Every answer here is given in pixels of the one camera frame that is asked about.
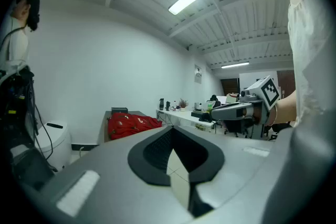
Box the person's white shirt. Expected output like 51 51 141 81
287 0 333 128

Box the black desk device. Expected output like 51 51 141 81
191 110 213 123

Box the red backpack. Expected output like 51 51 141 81
107 112 163 141

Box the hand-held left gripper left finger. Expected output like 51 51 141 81
39 125 195 224

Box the black equipment with cables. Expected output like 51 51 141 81
0 67 36 145

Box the white lidded bin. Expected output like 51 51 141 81
34 120 72 168

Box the wall poster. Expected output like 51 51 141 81
194 64 203 84

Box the dried flower plant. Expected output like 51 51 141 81
178 98 189 112

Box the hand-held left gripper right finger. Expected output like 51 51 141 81
172 125 274 224

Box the person's right hand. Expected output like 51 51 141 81
243 106 265 122

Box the person's right forearm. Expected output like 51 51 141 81
270 89 299 126

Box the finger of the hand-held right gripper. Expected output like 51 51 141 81
209 102 248 121

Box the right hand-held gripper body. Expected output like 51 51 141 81
240 75 280 140

